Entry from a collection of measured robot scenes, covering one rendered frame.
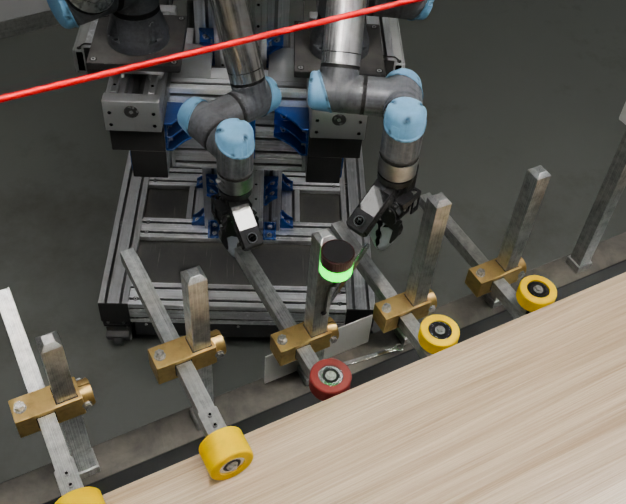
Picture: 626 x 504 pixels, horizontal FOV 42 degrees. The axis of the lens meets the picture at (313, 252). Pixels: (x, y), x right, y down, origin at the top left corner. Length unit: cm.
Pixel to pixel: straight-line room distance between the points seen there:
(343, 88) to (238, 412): 70
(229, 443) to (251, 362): 129
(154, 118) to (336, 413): 88
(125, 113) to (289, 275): 87
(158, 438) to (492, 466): 67
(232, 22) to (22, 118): 205
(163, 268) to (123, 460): 105
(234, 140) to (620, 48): 304
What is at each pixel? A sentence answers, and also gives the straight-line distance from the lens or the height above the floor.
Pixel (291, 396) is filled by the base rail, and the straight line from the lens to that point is 178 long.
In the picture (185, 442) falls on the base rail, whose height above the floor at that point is 70.
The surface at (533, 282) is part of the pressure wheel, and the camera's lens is 181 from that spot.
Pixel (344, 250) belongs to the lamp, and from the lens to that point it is 144.
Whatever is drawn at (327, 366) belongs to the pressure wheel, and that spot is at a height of 90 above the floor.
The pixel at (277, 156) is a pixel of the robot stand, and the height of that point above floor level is 73.
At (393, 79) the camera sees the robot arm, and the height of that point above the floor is 128.
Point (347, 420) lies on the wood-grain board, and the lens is 153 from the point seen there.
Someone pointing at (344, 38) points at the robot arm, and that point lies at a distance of 158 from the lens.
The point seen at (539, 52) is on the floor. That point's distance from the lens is 420.
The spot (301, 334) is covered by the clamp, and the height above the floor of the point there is 87.
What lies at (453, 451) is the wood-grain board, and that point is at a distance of 153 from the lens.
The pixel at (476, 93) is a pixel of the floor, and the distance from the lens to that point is 383.
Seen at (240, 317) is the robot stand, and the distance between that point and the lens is 256.
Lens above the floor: 221
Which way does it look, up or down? 48 degrees down
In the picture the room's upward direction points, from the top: 5 degrees clockwise
